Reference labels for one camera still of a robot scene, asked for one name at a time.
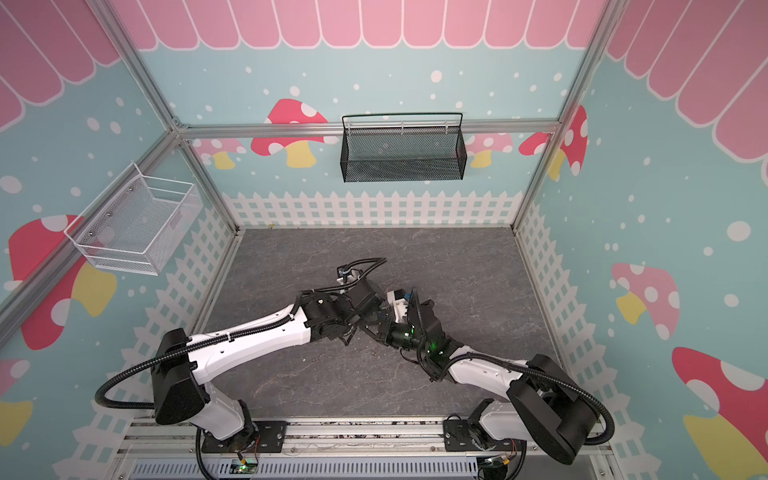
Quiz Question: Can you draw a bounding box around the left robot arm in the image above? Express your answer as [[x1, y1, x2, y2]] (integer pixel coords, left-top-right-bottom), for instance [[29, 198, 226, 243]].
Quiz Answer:
[[95, 258, 409, 478]]

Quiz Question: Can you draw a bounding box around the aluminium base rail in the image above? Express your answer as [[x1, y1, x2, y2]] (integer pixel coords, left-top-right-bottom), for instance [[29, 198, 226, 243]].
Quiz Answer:
[[107, 416, 619, 479]]

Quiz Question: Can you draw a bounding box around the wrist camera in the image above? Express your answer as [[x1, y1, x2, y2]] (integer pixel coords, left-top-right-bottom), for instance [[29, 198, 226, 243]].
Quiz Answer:
[[337, 267, 362, 285], [386, 289, 410, 324]]

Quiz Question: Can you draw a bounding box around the white wire basket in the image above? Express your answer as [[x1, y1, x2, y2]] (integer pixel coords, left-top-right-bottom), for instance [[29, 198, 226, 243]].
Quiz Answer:
[[64, 164, 203, 276]]

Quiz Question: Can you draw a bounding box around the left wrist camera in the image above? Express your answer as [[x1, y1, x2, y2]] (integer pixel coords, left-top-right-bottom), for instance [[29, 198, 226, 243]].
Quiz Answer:
[[337, 267, 362, 285]]

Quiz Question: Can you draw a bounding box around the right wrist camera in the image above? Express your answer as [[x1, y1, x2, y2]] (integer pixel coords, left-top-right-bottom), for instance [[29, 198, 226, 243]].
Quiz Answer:
[[386, 289, 410, 324]]

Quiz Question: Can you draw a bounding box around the black wire basket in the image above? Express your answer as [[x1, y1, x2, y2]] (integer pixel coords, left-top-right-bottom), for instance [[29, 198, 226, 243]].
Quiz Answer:
[[340, 112, 468, 183]]

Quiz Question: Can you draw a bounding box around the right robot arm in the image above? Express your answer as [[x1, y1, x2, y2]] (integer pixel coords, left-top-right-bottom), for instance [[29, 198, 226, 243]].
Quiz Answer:
[[376, 291, 616, 465]]

